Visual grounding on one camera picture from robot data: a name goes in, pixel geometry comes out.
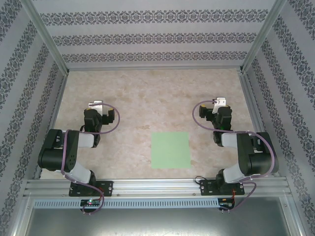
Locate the green paper sheet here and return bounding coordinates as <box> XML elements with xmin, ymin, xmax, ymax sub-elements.
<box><xmin>150</xmin><ymin>132</ymin><xmax>192</xmax><ymax>170</ymax></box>

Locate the aluminium frame post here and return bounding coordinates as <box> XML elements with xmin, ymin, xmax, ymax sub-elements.
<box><xmin>240</xmin><ymin>0</ymin><xmax>287</xmax><ymax>73</ymax></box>
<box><xmin>21</xmin><ymin>0</ymin><xmax>69</xmax><ymax>74</ymax></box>

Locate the aluminium mounting rail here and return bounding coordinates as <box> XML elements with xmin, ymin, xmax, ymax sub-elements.
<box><xmin>23</xmin><ymin>178</ymin><xmax>293</xmax><ymax>197</ymax></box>

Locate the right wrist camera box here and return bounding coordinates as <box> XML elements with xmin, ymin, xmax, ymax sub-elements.
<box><xmin>213</xmin><ymin>97</ymin><xmax>227</xmax><ymax>114</ymax></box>

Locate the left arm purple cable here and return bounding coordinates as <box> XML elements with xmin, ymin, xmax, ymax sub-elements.
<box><xmin>60</xmin><ymin>102</ymin><xmax>121</xmax><ymax>216</ymax></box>

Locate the grey metal sheet panel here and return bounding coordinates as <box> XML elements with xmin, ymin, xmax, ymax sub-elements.
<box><xmin>23</xmin><ymin>207</ymin><xmax>296</xmax><ymax>236</ymax></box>

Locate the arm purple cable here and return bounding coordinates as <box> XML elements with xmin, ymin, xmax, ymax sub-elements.
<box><xmin>191</xmin><ymin>98</ymin><xmax>275</xmax><ymax>214</ymax></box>
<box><xmin>60</xmin><ymin>102</ymin><xmax>121</xmax><ymax>216</ymax></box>

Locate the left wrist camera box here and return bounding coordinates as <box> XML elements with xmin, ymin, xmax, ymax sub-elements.
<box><xmin>88</xmin><ymin>100</ymin><xmax>104</xmax><ymax>116</ymax></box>

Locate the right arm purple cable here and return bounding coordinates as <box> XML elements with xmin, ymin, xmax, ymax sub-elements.
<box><xmin>191</xmin><ymin>98</ymin><xmax>275</xmax><ymax>214</ymax></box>

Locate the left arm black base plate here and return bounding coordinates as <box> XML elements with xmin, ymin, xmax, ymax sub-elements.
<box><xmin>68</xmin><ymin>180</ymin><xmax>114</xmax><ymax>197</ymax></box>

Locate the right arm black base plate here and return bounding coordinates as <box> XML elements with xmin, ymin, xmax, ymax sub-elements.
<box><xmin>199</xmin><ymin>179</ymin><xmax>246</xmax><ymax>197</ymax></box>

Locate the slotted grey cable duct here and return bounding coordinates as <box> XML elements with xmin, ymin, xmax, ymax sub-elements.
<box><xmin>33</xmin><ymin>198</ymin><xmax>220</xmax><ymax>208</ymax></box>

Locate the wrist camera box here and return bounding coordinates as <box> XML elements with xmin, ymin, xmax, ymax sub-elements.
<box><xmin>88</xmin><ymin>100</ymin><xmax>104</xmax><ymax>116</ymax></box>
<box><xmin>213</xmin><ymin>97</ymin><xmax>227</xmax><ymax>114</ymax></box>

